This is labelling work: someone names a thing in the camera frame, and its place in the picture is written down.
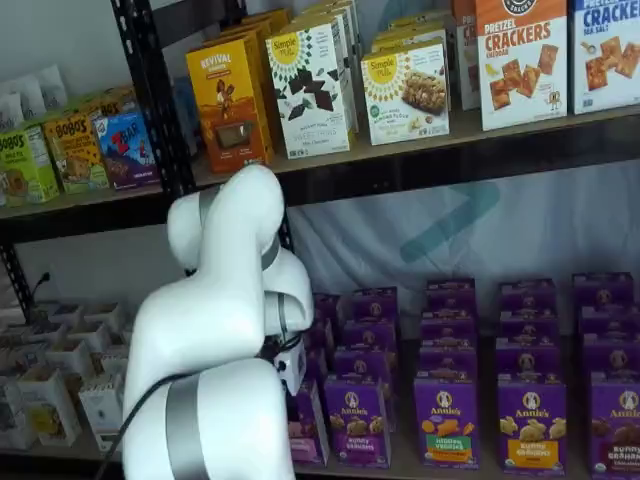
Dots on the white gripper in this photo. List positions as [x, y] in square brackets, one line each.
[295, 367]

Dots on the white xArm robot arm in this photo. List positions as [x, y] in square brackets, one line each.
[215, 300]

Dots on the purple Annie's box pink patch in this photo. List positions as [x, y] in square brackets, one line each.
[310, 430]

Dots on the purple Annie's box green patch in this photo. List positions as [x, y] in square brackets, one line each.
[447, 329]
[447, 361]
[446, 425]
[450, 296]

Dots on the purple Annie's box orange patch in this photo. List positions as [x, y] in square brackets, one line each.
[532, 430]
[527, 356]
[529, 324]
[527, 294]

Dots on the Simple Mills sweet thins box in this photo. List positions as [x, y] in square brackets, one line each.
[335, 5]
[310, 100]
[320, 17]

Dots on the yellow Revival snack box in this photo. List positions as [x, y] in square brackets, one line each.
[270, 17]
[250, 32]
[227, 100]

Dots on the blue Zbar box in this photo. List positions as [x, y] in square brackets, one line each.
[125, 150]

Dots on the Simple Mills bars box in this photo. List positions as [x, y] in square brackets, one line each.
[415, 24]
[405, 100]
[410, 40]

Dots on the yellow Bobo's box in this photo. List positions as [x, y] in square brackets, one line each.
[110, 102]
[75, 155]

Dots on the purple Annie's box maroon patch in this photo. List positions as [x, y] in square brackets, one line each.
[612, 354]
[602, 290]
[617, 430]
[610, 321]

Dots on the green Bobo's box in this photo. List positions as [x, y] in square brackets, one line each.
[25, 165]

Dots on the orange pretzel crackers box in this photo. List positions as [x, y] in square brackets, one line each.
[465, 55]
[522, 70]

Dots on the blue sea salt crackers box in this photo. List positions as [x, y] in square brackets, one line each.
[607, 55]

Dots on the white backdrop sheet teal logo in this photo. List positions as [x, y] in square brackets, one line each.
[550, 235]

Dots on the white pouch bag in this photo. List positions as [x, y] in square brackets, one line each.
[27, 97]
[10, 112]
[52, 85]

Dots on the black wall plug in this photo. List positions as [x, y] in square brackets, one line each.
[44, 281]

